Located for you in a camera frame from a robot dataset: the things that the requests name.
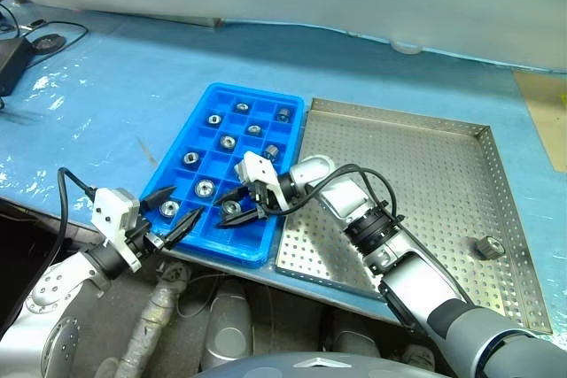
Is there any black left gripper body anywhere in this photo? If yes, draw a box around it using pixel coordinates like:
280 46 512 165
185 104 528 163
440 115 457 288
126 212 172 259

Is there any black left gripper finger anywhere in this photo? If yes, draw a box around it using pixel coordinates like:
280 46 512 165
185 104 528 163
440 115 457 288
163 205 206 250
140 184 178 212

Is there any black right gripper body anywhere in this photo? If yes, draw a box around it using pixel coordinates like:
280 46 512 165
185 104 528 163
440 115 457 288
245 178 280 219

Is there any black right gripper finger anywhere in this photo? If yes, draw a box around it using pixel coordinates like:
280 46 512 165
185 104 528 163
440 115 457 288
212 186 249 207
215 207 260 231

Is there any blue compartment tray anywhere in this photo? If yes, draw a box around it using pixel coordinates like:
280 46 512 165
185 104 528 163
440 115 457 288
139 81 307 268

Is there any grey rounded shape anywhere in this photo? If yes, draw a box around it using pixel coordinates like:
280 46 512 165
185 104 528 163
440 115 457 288
330 324 382 357
201 280 253 370

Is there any grey robot torso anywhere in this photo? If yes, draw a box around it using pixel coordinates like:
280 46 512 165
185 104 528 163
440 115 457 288
190 351 448 378

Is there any perforated metal tray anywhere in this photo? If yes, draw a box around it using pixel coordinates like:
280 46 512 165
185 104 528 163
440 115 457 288
274 96 554 336

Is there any round black disc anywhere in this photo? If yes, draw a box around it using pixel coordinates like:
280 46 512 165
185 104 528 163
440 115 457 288
31 34 67 51

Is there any white round cap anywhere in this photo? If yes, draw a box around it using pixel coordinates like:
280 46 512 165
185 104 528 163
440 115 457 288
389 36 422 56

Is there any loose metal nut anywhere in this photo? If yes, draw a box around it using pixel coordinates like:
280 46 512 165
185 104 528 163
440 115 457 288
475 235 505 259

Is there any brown cardboard sheet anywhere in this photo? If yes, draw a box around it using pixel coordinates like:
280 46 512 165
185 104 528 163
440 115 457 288
513 70 567 171

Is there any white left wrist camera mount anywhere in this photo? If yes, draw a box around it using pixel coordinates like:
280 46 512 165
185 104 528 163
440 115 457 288
90 187 143 273

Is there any grey wrapped hose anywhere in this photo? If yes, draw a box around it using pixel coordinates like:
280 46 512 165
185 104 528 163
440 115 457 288
117 262 190 378

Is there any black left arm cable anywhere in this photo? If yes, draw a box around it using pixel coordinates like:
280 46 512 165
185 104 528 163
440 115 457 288
8 166 98 317

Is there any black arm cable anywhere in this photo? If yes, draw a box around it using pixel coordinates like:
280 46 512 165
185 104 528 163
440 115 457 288
8 166 98 317
272 164 407 227

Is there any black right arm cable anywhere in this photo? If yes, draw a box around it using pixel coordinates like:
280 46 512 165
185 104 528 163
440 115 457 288
272 164 407 227

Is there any black power adapter with cable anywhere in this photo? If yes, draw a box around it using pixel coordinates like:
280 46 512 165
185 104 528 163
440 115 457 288
24 19 89 72

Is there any thin black cable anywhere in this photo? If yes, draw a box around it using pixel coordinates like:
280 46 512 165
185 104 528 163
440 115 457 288
0 0 22 39

